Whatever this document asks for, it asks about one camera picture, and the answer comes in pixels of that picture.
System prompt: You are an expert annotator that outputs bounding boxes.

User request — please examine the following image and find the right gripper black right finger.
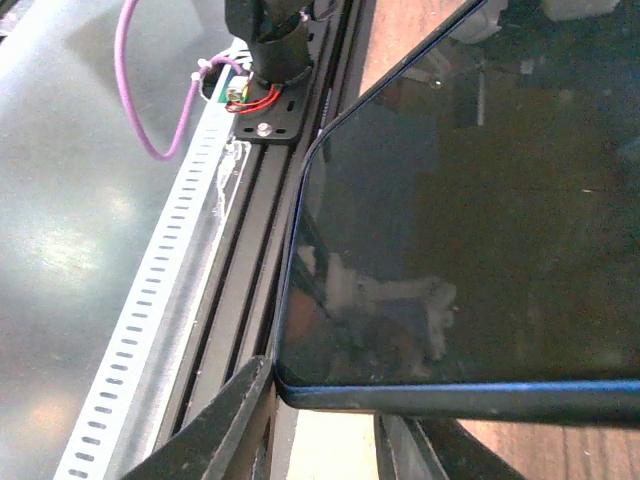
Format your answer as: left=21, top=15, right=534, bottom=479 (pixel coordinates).
left=374, top=414, right=523, bottom=480

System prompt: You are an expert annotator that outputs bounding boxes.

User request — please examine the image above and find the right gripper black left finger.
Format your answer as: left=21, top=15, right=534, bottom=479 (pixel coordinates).
left=124, top=356, right=275, bottom=480

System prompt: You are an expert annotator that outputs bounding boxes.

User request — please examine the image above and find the black phone front table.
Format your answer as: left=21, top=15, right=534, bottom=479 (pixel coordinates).
left=274, top=1, right=639, bottom=428

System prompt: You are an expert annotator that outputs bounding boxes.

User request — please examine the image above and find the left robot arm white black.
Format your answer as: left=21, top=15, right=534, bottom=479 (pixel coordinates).
left=224, top=0, right=353, bottom=89

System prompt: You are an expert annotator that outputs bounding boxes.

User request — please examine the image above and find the metal sheet front panel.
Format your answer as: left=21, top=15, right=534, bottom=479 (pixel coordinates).
left=1, top=1, right=233, bottom=479

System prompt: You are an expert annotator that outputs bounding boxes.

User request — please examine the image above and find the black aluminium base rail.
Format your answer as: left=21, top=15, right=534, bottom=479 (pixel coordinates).
left=119, top=0, right=376, bottom=480

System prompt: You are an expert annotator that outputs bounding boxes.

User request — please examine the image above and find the light blue slotted cable duct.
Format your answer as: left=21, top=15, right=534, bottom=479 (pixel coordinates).
left=54, top=67, right=250, bottom=479

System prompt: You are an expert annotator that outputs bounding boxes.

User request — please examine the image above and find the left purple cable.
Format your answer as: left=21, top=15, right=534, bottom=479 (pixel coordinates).
left=114, top=0, right=251, bottom=162

